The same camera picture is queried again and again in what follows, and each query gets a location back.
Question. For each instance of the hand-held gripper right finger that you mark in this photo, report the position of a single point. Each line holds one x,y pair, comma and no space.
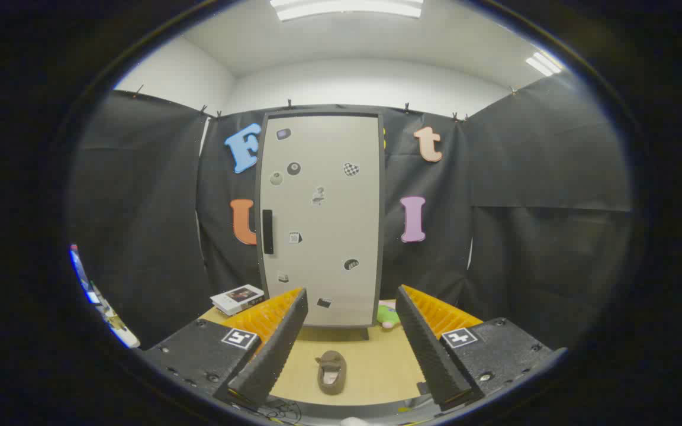
430,355

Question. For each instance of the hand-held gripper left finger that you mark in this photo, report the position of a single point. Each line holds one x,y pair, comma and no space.
276,355

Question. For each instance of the brown slipper shoe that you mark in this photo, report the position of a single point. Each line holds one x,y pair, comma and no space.
331,373

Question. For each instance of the grey shoe cabinet door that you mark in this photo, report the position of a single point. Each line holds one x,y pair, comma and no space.
317,236

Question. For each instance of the grey shoe cabinet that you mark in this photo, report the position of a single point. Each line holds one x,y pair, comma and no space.
317,110

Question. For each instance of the pink green plush toy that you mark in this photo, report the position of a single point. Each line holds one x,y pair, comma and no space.
387,316

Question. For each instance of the white cover book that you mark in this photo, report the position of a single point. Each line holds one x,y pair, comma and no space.
235,299

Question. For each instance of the black backdrop cloth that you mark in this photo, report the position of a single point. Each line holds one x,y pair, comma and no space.
140,207

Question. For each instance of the blue round-print sign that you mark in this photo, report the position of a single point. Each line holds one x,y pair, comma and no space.
77,266

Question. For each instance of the small ceiling light panel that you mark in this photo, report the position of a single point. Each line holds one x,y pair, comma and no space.
543,62

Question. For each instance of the long ceiling light panel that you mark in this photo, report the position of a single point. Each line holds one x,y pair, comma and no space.
347,7

